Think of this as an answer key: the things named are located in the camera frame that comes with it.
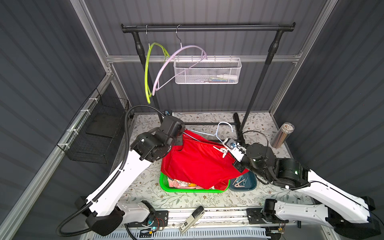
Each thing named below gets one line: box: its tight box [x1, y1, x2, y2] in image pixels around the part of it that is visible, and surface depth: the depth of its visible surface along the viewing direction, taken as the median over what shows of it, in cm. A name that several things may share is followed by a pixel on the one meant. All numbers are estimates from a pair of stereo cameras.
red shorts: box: [161, 130, 249, 191], surface depth 72 cm
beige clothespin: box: [234, 178, 246, 188], surface depth 85 cm
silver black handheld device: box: [179, 205, 205, 234], surface depth 71 cm
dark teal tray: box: [228, 171, 257, 192], surface depth 85 cm
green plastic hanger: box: [145, 42, 170, 104], surface depth 59 cm
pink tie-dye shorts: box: [167, 177, 200, 190], surface depth 82 cm
